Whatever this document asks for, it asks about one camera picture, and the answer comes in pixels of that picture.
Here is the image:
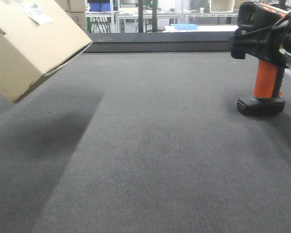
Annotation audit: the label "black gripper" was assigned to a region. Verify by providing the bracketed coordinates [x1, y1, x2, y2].
[229, 12, 291, 68]

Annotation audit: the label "orange black scanner gun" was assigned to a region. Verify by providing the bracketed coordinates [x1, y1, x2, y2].
[237, 1, 289, 116]

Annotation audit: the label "brown cardboard package box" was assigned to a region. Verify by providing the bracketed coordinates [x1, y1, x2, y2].
[0, 0, 92, 103]

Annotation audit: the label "large cardboard box stack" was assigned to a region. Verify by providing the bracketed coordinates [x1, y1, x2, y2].
[55, 0, 87, 32]

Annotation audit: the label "beige open bin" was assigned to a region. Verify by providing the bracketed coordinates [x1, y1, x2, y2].
[209, 0, 235, 13]

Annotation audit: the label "white flat board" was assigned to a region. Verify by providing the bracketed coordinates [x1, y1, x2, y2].
[163, 24, 238, 33]

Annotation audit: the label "black raised conveyor edge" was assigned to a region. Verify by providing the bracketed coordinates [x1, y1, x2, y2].
[85, 32, 233, 53]

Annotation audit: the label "blue sheet on board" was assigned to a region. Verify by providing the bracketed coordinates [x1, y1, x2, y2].
[171, 23, 199, 31]

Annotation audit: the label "metal work table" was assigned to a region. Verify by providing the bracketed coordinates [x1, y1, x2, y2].
[85, 9, 240, 33]

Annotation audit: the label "blue storage bins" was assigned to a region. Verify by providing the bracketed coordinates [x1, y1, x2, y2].
[89, 2, 111, 12]

